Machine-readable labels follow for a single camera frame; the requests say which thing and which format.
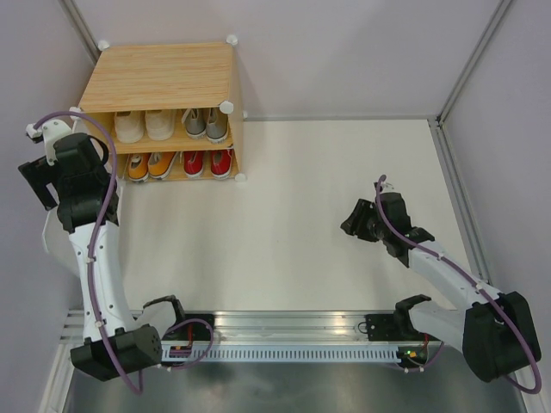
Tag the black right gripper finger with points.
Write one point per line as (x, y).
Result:
(353, 226)
(364, 209)

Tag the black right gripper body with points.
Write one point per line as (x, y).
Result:
(376, 230)

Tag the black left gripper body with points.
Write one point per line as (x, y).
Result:
(62, 188)

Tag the orange sneaker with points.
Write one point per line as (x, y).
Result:
(137, 167)
(160, 164)

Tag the beige canvas shoe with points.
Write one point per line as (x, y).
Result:
(129, 126)
(160, 124)

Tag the red sneaker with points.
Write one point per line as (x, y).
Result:
(193, 164)
(221, 163)

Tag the grey sneaker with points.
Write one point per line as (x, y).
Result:
(194, 123)
(217, 126)

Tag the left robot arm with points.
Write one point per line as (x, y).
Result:
(115, 342)

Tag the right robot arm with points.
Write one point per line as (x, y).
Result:
(494, 331)

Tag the translucent cabinet door panel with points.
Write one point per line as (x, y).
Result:
(71, 249)

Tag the wooden shoe cabinet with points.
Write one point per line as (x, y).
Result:
(173, 76)

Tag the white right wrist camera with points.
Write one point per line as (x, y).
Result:
(384, 187)

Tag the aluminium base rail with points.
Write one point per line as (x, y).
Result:
(296, 327)

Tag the white slotted cable duct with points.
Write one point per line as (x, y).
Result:
(284, 353)

